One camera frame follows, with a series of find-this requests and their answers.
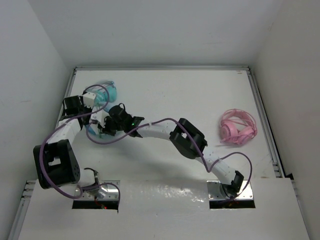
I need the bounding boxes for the pink headphones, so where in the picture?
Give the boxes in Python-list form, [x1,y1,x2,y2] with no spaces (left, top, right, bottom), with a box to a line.
[219,108,258,146]

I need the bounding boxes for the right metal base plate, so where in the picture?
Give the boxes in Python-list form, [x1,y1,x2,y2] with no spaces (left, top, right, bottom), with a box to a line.
[206,180,254,201]

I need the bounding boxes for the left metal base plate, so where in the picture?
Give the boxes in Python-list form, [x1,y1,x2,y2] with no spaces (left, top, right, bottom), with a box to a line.
[76,180,121,202]

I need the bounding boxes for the metal base plate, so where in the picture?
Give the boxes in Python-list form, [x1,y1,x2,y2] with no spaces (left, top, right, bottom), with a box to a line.
[206,180,254,201]
[76,180,121,202]

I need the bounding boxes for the light blue headphones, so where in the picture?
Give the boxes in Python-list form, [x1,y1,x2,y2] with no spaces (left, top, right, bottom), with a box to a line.
[85,123,105,139]

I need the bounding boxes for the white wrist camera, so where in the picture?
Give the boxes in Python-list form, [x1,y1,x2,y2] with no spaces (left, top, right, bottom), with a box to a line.
[82,92,97,109]
[90,110,109,128]

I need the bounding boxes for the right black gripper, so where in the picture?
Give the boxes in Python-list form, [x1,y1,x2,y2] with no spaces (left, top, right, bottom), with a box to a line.
[99,113,127,135]

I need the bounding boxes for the teal headphones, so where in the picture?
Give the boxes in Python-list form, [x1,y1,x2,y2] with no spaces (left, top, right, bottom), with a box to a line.
[84,80,117,106]

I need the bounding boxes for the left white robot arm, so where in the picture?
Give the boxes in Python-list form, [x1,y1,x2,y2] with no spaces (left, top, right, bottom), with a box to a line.
[33,92,99,189]

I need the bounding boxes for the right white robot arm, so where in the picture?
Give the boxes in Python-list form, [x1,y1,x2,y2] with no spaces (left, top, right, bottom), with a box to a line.
[99,105,244,198]

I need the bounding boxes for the white front cover board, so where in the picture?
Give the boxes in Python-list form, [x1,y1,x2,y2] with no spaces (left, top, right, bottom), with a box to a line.
[19,178,309,240]

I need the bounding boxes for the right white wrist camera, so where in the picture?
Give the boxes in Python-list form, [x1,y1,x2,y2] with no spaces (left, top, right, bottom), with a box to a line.
[90,110,109,128]

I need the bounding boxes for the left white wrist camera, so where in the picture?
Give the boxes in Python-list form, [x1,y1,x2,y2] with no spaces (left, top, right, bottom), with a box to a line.
[82,92,97,109]

